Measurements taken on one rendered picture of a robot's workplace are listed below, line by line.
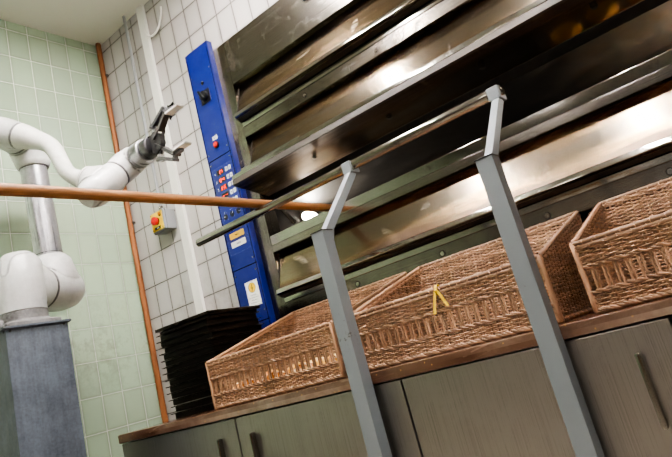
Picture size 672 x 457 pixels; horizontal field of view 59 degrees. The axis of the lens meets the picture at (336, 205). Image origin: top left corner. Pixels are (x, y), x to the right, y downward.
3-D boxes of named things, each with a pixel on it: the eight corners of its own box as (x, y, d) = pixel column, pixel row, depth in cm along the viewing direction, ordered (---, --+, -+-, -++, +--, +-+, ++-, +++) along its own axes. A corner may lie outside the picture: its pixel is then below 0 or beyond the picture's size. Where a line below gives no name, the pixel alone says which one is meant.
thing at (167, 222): (165, 235, 286) (161, 215, 288) (178, 228, 280) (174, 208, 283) (152, 234, 280) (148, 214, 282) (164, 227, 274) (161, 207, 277)
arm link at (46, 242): (22, 316, 215) (60, 318, 236) (63, 303, 213) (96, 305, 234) (-8, 128, 234) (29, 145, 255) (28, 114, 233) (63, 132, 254)
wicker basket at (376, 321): (441, 348, 193) (416, 267, 200) (617, 303, 162) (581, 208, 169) (356, 375, 154) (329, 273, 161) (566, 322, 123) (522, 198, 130)
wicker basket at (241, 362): (309, 382, 226) (292, 311, 233) (433, 350, 195) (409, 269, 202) (210, 411, 188) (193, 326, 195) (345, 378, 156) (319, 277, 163)
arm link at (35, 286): (-15, 319, 197) (-22, 256, 202) (22, 320, 214) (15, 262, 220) (28, 306, 195) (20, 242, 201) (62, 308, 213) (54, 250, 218)
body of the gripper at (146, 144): (154, 140, 210) (169, 129, 205) (158, 162, 208) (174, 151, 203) (135, 137, 204) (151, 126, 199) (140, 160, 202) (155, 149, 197)
